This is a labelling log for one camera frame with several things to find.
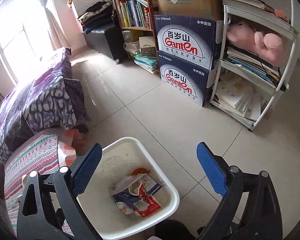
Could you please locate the pink plush toy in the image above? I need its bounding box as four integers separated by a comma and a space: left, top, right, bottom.
226, 21, 285, 67

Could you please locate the white plastic shelf rack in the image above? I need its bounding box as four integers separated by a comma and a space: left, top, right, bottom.
210, 0, 300, 131

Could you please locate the window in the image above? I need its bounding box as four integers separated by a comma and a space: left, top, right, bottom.
0, 0, 56, 83

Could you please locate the patterned striped tablecloth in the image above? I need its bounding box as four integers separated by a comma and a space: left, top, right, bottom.
4, 128, 77, 233

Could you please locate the purple patterned bed quilt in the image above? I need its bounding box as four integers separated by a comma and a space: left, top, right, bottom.
0, 48, 90, 165

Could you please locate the lower Ganten water carton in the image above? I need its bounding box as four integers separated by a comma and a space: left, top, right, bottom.
158, 51, 217, 106

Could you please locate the blue cardboard box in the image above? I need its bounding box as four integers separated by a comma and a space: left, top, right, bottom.
114, 191, 143, 210

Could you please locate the wooden bookshelf with books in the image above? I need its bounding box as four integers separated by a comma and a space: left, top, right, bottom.
113, 0, 159, 74

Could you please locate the white plastic trash bin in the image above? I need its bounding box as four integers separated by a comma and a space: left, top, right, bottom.
77, 137, 180, 239

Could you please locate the folded clothes pile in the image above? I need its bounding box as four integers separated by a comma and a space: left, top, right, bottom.
77, 0, 113, 34

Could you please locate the orange sausage piece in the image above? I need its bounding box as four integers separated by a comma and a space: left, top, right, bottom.
131, 167, 150, 176

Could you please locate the dark storage bench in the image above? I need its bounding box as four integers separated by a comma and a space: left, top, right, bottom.
84, 23, 127, 62

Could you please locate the white tissue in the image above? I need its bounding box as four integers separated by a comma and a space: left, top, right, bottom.
116, 202, 135, 215

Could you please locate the upper Ganten water carton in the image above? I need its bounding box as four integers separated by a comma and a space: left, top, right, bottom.
154, 14, 223, 70

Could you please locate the ganten water carton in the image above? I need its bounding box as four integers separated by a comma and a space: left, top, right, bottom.
154, 14, 223, 70
158, 51, 217, 106

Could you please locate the red snack packet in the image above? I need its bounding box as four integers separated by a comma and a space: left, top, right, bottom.
128, 174, 161, 217

